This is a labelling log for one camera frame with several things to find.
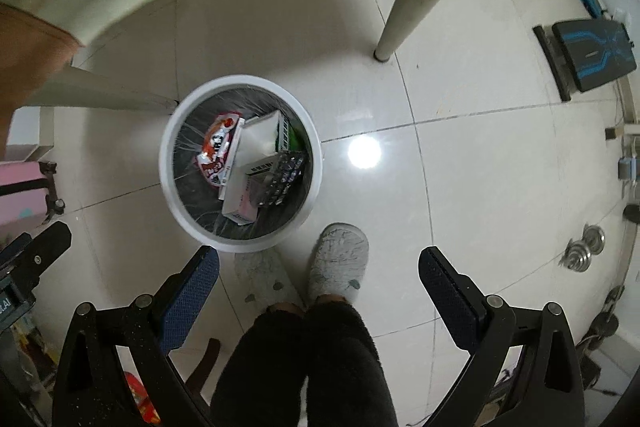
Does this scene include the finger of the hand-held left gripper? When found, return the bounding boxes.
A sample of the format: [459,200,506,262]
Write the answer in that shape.
[0,221,72,292]

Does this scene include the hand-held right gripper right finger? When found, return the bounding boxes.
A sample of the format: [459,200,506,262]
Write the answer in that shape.
[418,246,586,427]

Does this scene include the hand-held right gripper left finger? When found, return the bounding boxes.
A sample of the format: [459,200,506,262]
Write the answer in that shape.
[52,245,221,427]

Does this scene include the pink white toothpaste box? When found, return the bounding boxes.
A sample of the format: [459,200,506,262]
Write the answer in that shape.
[221,156,281,226]

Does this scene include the white round trash bin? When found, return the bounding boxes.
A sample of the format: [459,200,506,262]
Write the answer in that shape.
[159,75,323,254]

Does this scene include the pale yellow box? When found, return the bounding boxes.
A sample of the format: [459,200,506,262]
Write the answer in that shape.
[218,119,247,202]

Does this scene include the silver blister pack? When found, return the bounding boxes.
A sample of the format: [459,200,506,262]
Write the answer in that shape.
[257,150,307,208]

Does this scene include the red white snack packet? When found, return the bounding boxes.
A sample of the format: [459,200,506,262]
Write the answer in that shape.
[194,112,246,185]

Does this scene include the green white box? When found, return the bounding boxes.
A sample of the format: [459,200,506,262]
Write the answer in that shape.
[239,109,293,168]

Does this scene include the person's left grey fuzzy slipper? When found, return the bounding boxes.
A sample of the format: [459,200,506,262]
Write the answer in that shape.
[234,249,301,308]

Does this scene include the person's grey fuzzy slipper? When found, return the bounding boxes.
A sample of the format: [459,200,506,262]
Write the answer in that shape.
[234,249,301,308]
[306,222,371,305]

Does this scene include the pink suitcase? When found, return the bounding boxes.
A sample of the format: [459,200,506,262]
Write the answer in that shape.
[0,159,66,228]

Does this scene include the dark bin liner bag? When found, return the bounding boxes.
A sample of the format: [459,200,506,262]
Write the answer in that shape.
[172,87,313,240]

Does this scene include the person's right grey fuzzy slipper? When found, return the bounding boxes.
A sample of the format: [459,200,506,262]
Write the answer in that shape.
[306,222,371,305]

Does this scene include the person's dark fleece pants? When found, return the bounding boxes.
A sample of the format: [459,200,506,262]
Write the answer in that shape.
[210,299,401,427]

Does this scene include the metal dumbbell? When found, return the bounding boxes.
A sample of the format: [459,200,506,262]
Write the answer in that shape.
[562,223,606,275]

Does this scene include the black blue exercise board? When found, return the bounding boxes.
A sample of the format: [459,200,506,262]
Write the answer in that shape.
[532,19,638,102]

